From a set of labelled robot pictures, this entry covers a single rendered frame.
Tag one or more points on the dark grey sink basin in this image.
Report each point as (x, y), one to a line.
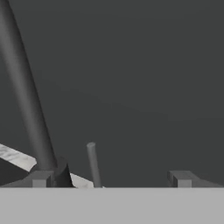
(145, 87)

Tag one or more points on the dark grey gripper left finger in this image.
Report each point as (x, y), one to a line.
(40, 178)

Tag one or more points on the grey sink faucet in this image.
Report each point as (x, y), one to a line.
(26, 96)

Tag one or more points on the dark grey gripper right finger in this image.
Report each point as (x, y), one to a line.
(183, 178)

